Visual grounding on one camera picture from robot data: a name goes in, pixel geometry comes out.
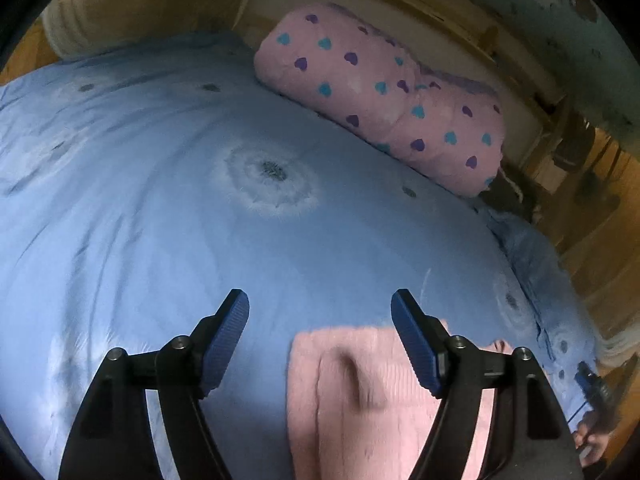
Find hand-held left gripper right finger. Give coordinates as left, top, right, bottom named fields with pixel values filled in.
left=391, top=288, right=586, bottom=480

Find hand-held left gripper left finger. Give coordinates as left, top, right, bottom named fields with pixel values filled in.
left=59, top=288, right=250, bottom=480

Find pink knitted cardigan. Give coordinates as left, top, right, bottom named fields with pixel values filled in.
left=287, top=326, right=516, bottom=480

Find person's right hand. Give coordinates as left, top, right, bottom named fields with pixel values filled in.
left=572, top=410, right=615, bottom=466

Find blue fuzzy blanket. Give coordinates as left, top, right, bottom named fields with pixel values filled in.
left=480, top=200, right=571, bottom=286

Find blue dandelion-print bedsheet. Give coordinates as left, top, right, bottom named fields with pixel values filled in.
left=0, top=30, right=601, bottom=480

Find dark cloth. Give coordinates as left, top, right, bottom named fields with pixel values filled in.
left=487, top=172, right=543, bottom=221

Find dark chair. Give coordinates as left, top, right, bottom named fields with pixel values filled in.
left=550, top=115, right=621, bottom=211

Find pink heart-print pillow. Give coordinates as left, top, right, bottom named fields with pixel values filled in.
left=253, top=2, right=507, bottom=198

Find cream cloth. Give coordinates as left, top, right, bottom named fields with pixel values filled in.
left=42, top=0, right=131, bottom=61

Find wooden bed frame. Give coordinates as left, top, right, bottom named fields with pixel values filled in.
left=235, top=0, right=566, bottom=126

